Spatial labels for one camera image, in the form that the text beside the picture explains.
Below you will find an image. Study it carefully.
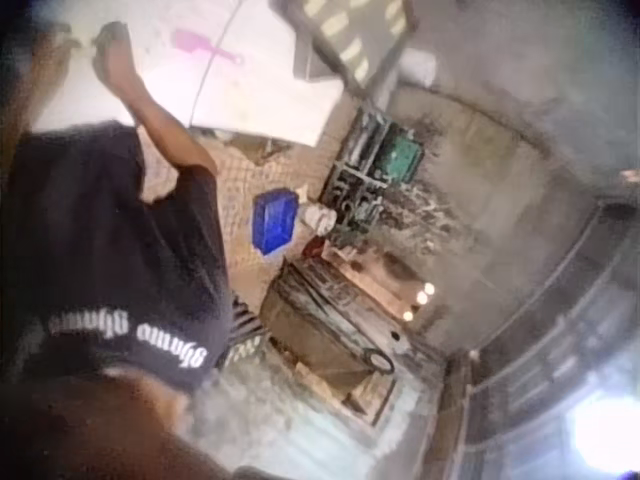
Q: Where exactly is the grey wooden workbench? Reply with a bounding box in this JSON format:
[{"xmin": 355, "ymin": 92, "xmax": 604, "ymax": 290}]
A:
[{"xmin": 259, "ymin": 244, "xmax": 446, "ymax": 431}]

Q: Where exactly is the person's right hand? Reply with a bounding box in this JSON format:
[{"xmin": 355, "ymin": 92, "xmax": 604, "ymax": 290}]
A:
[{"xmin": 91, "ymin": 22, "xmax": 135, "ymax": 86}]

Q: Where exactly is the white work table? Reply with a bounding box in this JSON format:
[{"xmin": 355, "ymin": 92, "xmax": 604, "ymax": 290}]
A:
[{"xmin": 34, "ymin": 0, "xmax": 346, "ymax": 149}]

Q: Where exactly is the blue plastic crate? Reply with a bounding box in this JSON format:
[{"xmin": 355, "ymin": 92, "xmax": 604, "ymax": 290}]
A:
[{"xmin": 251, "ymin": 188, "xmax": 301, "ymax": 253}]

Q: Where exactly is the dark slatted rack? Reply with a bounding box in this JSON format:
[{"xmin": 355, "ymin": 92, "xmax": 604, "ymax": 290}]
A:
[{"xmin": 267, "ymin": 0, "xmax": 421, "ymax": 94}]

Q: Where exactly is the white cable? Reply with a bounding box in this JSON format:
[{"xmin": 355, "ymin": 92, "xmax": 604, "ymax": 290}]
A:
[{"xmin": 187, "ymin": 2, "xmax": 251, "ymax": 129}]

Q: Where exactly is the pink plastic brush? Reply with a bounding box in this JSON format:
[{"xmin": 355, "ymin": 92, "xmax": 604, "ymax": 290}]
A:
[{"xmin": 170, "ymin": 28, "xmax": 245, "ymax": 66}]

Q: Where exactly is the metal window frame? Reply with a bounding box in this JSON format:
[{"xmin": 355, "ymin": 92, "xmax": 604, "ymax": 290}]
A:
[{"xmin": 439, "ymin": 199, "xmax": 640, "ymax": 480}]

